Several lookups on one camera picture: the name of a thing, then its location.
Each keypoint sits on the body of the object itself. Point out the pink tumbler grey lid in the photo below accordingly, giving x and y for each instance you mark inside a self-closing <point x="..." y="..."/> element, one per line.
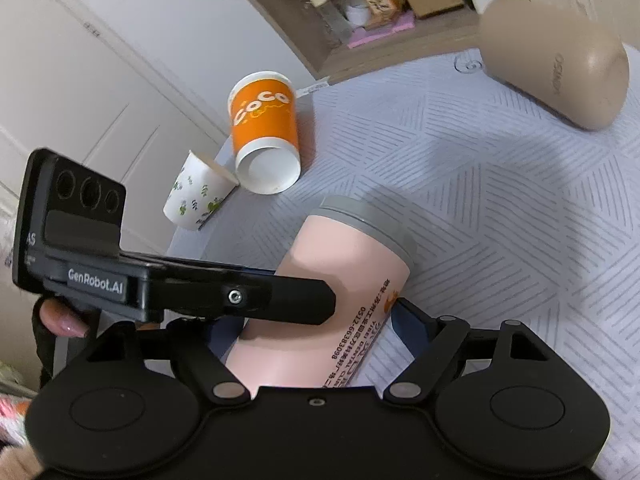
<point x="345" y="269"/>

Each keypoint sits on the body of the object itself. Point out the pink flat box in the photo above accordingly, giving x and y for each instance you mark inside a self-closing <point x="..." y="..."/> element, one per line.
<point x="361" y="36"/>

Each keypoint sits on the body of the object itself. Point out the white door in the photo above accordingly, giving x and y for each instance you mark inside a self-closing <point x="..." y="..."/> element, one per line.
<point x="70" y="84"/>

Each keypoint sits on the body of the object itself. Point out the orange paper cup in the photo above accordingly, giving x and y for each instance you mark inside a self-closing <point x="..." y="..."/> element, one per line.
<point x="262" y="113"/>

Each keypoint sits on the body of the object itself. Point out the wooden shelf unit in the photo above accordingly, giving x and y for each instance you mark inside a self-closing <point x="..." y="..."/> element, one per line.
<point x="299" y="26"/>

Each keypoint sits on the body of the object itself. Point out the orange small box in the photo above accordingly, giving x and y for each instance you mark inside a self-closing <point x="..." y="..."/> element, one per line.
<point x="383" y="12"/>

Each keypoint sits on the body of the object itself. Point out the beige tumbler cup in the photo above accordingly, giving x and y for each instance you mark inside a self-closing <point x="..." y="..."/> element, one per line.
<point x="574" y="66"/>

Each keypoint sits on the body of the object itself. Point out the white floral paper cup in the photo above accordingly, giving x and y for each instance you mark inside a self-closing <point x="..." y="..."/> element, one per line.
<point x="200" y="188"/>

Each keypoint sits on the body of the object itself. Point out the white small jar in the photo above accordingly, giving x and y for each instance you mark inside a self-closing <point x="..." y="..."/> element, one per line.
<point x="357" y="12"/>

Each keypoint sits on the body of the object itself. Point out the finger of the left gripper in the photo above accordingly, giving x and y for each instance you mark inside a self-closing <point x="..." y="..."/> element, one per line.
<point x="207" y="289"/>

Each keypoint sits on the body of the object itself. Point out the clear bottle beige cap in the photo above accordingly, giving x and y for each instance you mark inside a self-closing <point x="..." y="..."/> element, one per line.
<point x="336" y="30"/>

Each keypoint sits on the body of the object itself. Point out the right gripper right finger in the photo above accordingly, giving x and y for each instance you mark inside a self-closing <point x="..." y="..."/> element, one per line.
<point x="434" y="343"/>

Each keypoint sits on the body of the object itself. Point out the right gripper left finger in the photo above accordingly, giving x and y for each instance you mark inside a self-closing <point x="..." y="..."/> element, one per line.
<point x="198" y="367"/>

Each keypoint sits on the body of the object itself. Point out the light grey patterned tablecloth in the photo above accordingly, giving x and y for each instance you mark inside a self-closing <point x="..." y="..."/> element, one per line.
<point x="515" y="213"/>

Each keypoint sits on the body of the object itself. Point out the left hand pink nails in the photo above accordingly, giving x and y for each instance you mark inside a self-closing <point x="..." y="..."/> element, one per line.
<point x="61" y="320"/>

